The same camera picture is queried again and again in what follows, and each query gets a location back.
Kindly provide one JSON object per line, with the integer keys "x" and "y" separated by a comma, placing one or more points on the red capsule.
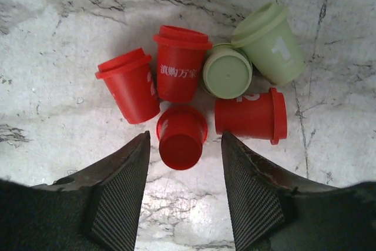
{"x": 129, "y": 80}
{"x": 180, "y": 56}
{"x": 257, "y": 116}
{"x": 181, "y": 130}

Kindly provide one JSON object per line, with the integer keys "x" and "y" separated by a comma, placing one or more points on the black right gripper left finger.
{"x": 96, "y": 208}

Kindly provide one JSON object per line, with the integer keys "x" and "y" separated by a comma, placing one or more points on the green capsule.
{"x": 266, "y": 38}
{"x": 227, "y": 71}

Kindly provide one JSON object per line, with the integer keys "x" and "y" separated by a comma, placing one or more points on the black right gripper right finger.
{"x": 272, "y": 208}

